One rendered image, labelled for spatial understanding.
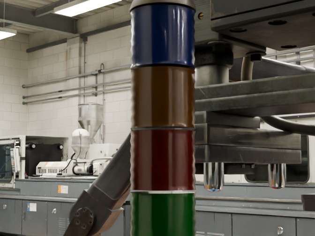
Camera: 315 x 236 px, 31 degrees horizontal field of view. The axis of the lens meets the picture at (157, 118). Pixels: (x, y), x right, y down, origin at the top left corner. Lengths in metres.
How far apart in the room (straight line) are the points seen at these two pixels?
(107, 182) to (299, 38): 0.48
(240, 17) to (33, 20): 10.97
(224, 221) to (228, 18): 5.84
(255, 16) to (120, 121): 10.09
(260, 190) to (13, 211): 4.86
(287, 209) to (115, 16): 6.30
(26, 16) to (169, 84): 11.11
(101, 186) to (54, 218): 7.78
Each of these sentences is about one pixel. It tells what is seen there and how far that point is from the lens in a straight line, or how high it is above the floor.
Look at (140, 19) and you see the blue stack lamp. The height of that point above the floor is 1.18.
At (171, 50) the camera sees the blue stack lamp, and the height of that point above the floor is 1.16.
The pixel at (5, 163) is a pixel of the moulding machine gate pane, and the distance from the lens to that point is 9.91.
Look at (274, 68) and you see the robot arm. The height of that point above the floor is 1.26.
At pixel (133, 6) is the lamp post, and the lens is 0.34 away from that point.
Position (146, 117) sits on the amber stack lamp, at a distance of 0.32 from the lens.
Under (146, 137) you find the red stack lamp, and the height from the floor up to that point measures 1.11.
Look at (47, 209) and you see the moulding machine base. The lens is 8.89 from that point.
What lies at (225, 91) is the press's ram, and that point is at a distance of 0.57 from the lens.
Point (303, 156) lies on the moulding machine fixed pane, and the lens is 5.79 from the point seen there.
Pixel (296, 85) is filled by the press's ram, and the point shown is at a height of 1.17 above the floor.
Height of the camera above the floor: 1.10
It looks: 5 degrees up
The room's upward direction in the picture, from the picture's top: straight up
